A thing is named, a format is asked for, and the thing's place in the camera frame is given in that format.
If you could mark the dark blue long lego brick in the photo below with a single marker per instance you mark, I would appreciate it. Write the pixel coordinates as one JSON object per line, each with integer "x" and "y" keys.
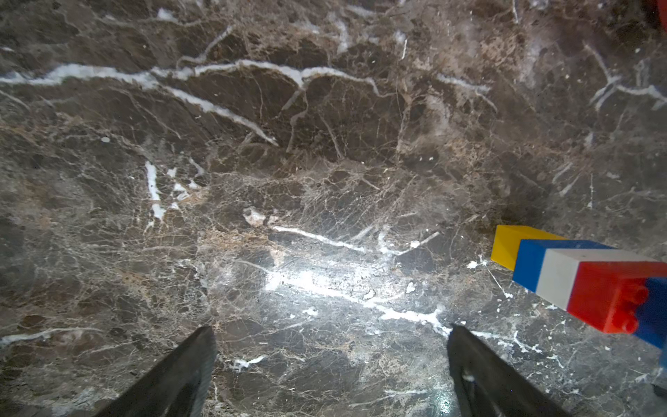
{"x": 531, "y": 257}

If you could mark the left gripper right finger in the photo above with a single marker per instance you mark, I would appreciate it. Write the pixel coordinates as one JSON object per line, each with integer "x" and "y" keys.
{"x": 485, "y": 385}

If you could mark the white lego brick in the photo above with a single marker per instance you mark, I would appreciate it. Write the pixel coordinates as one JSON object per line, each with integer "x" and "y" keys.
{"x": 560, "y": 267}

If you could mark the red lego brick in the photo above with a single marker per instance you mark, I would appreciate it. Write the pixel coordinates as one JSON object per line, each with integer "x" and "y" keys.
{"x": 606, "y": 295}

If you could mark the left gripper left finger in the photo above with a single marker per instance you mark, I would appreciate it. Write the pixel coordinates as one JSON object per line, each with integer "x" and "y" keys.
{"x": 177, "y": 386}

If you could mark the yellow lego brick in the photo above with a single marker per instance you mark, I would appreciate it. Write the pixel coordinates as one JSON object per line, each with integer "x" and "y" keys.
{"x": 508, "y": 238}

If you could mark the small dark blue lego brick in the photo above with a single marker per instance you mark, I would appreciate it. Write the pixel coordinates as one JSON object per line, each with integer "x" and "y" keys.
{"x": 652, "y": 314}

